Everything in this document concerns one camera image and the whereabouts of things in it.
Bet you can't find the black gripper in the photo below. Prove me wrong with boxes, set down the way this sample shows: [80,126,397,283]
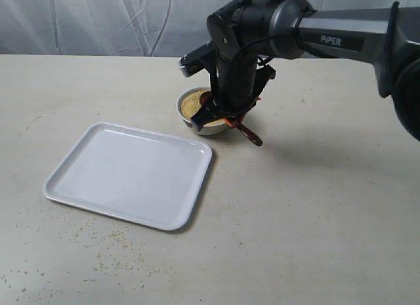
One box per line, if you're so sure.
[190,51,275,132]

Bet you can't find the brown wooden spoon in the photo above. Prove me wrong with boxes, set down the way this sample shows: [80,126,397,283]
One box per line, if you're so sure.
[199,91,263,146]

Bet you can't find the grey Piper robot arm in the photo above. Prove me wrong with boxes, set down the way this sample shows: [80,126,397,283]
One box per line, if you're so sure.
[180,0,419,146]

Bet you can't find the yellow-beige grains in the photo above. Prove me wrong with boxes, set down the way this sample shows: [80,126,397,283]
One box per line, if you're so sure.
[180,89,207,123]

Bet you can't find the white ceramic bowl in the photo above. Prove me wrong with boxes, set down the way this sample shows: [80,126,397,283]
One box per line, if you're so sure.
[177,87,228,136]

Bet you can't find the white plastic tray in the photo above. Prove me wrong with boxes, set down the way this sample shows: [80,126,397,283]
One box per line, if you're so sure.
[43,122,213,232]

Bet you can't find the white fabric curtain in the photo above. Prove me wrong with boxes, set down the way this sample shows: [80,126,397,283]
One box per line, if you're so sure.
[0,0,420,59]

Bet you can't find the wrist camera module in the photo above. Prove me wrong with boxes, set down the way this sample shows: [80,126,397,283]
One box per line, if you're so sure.
[179,42,216,77]

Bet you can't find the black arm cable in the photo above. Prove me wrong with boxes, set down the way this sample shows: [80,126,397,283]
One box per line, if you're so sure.
[226,32,335,99]

